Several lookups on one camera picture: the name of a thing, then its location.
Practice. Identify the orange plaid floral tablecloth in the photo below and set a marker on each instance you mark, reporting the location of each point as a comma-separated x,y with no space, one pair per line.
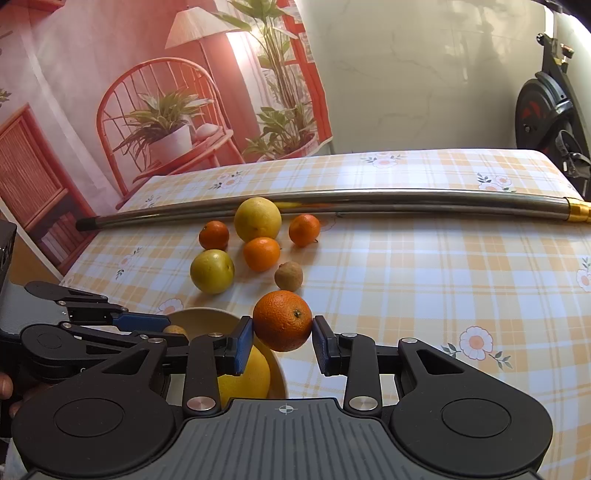
415,277

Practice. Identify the large navel orange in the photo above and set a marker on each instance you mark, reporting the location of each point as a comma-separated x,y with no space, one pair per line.
281,318

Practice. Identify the person's left hand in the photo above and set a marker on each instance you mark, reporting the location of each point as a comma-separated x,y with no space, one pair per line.
5,386

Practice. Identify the black exercise bike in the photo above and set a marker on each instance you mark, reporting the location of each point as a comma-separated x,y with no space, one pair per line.
535,115

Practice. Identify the yellow lemon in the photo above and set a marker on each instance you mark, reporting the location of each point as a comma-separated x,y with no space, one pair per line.
257,219

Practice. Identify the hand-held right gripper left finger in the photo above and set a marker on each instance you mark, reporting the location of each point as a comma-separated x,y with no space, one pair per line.
244,344

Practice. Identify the printed room backdrop cloth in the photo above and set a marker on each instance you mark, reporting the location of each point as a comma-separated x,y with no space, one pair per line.
69,69

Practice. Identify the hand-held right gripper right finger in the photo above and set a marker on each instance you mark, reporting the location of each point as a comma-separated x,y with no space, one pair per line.
322,345

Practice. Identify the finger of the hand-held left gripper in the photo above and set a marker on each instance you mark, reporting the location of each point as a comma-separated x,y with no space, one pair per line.
143,321
120,340

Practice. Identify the green apple front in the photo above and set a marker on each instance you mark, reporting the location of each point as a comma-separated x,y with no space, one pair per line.
212,271

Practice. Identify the long silver metal pole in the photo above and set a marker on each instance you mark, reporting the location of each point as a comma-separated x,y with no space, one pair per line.
369,198

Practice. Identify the brown longan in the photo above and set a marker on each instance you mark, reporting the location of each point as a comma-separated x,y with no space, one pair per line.
175,330

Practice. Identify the yellow grapefruit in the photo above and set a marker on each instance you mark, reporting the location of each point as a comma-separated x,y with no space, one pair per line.
251,378

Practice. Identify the brown kiwi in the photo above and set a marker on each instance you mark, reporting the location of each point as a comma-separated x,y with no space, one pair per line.
288,276

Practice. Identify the small mandarin orange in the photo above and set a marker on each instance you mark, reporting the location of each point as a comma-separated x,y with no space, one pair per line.
304,229
262,254
214,235

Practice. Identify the cream round bowl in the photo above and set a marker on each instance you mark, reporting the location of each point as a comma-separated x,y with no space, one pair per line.
207,318

